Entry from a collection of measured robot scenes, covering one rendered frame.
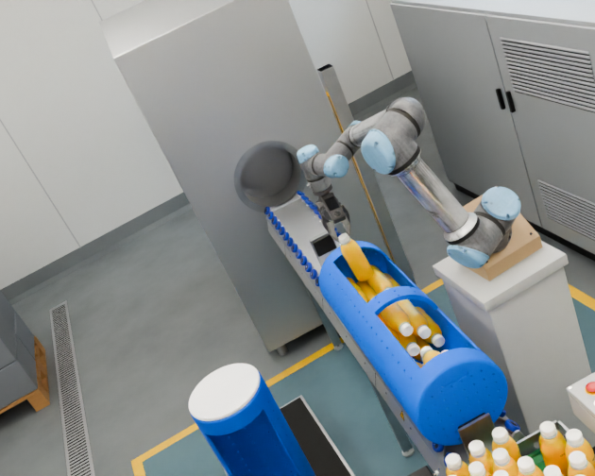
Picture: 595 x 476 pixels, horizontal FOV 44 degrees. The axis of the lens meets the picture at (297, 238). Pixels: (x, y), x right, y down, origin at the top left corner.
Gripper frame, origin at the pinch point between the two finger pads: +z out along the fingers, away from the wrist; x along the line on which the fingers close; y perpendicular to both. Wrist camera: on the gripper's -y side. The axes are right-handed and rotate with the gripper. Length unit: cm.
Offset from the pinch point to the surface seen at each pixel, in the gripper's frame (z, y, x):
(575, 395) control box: 22, -94, -24
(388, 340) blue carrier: 11, -51, 8
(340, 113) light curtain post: -18, 67, -31
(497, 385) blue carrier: 23, -76, -11
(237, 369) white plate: 29, -1, 55
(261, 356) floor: 132, 154, 49
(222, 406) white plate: 29, -16, 65
